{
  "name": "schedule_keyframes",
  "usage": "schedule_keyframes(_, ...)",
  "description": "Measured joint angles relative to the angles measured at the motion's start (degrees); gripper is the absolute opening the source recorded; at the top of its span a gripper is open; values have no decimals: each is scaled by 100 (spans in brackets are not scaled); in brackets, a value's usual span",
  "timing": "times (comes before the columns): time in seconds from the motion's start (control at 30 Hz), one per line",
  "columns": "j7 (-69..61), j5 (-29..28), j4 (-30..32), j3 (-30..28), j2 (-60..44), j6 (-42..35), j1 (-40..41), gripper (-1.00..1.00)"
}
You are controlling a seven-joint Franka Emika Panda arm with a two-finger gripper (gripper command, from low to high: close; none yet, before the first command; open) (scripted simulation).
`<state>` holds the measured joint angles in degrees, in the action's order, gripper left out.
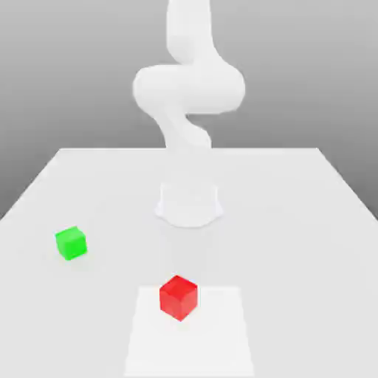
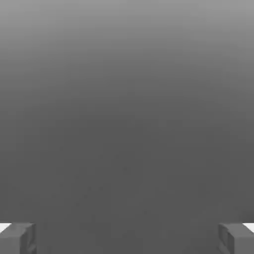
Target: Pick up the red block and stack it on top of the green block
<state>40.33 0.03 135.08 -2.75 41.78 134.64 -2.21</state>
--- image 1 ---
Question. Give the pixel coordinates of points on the small red cube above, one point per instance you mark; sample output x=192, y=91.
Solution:
x=178, y=297

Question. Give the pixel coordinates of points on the small green cube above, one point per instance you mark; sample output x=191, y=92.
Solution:
x=71, y=243

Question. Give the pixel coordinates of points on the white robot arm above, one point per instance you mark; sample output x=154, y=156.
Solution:
x=189, y=88

